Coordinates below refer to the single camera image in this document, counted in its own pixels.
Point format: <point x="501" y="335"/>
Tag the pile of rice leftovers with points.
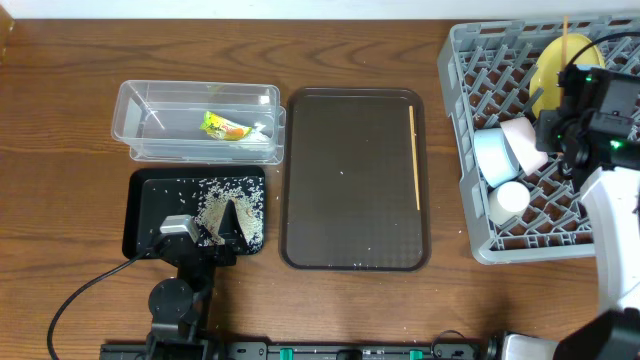
<point x="205" y="200"/>

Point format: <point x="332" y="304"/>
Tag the green yellow snack wrapper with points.
<point x="221" y="128"/>

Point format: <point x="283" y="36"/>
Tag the black waste tray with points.
<point x="130" y="239"/>

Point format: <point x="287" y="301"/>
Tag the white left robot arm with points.
<point x="180" y="305"/>

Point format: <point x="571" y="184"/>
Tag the dark brown serving tray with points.
<point x="348" y="201"/>

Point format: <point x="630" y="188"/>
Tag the black rail at table edge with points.
<point x="506" y="345"/>

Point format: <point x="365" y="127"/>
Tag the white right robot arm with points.
<point x="604" y="170"/>

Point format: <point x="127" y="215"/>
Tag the white tissue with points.
<point x="257" y="136"/>

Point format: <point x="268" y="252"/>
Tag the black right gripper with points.
<point x="548" y="138"/>

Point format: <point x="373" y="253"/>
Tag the white plastic cup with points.
<point x="509" y="200"/>

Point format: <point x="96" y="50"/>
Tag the blue plastic bowl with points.
<point x="495" y="157"/>

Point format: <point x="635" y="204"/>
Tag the clear plastic bin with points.
<point x="160" y="121"/>

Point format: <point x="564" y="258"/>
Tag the yellow plastic plate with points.
<point x="549" y="64"/>

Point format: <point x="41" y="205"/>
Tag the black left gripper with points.
<point x="198" y="250"/>

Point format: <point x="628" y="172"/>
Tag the grey dishwasher rack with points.
<point x="486" y="72"/>

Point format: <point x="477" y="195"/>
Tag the white pink bowl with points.
<point x="521" y="137"/>

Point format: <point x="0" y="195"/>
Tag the wooden chopstick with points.
<point x="413" y="135"/>
<point x="564" y="47"/>

